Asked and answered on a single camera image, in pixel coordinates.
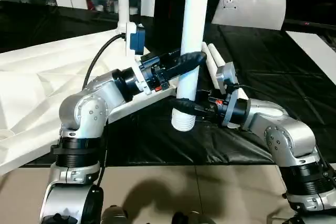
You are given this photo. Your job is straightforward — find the black work mat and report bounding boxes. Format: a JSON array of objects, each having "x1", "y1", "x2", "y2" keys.
[{"x1": 0, "y1": 1, "x2": 336, "y2": 168}]

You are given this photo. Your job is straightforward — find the flat white board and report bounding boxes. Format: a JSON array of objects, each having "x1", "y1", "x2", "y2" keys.
[{"x1": 286, "y1": 30, "x2": 336, "y2": 86}]

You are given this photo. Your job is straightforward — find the white plastic table top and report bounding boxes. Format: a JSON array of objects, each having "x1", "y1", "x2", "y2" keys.
[{"x1": 0, "y1": 29, "x2": 182, "y2": 177}]

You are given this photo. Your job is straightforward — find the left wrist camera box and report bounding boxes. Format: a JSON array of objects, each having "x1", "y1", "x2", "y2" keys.
[{"x1": 124, "y1": 22, "x2": 154, "y2": 97}]

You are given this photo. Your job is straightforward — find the white plastic bag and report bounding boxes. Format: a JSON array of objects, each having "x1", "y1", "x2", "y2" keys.
[{"x1": 212, "y1": 0, "x2": 288, "y2": 31}]

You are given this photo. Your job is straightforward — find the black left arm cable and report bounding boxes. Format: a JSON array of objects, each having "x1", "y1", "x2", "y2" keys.
[{"x1": 81, "y1": 33, "x2": 128, "y2": 188}]

